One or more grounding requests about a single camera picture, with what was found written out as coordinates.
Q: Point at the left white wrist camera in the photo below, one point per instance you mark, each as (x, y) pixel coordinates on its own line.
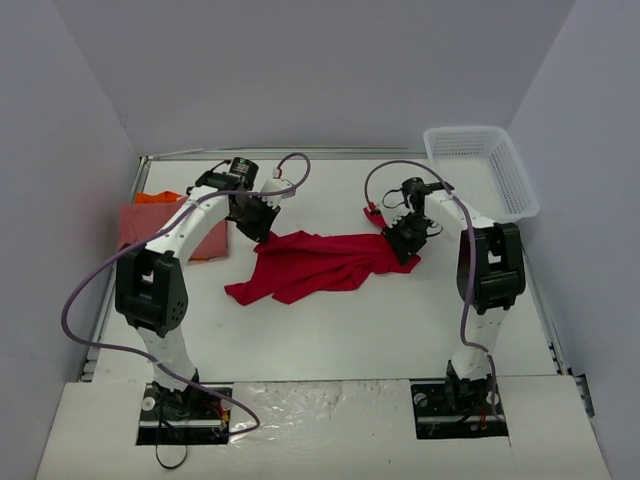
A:
(275, 190)

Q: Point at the orange folded t-shirt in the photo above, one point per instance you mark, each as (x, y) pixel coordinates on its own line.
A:
(158, 198)

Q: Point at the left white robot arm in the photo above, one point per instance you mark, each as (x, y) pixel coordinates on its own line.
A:
(151, 291)

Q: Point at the white plastic basket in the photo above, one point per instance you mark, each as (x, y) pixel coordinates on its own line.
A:
(483, 165)

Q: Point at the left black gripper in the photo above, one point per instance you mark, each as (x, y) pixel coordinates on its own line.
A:
(258, 221)

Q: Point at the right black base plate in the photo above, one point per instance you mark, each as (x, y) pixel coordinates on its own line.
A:
(435, 417)

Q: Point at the red t-shirt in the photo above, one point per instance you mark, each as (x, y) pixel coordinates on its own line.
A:
(294, 266)

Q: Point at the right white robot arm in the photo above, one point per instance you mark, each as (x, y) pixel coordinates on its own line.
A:
(490, 276)

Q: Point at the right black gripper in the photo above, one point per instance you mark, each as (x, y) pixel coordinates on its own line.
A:
(403, 240)

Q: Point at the pink folded t-shirt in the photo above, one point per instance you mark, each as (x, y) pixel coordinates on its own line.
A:
(139, 221)

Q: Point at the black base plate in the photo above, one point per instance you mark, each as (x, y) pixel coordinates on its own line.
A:
(435, 417)
(188, 418)

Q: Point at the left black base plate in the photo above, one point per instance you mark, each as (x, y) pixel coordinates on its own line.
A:
(188, 418)

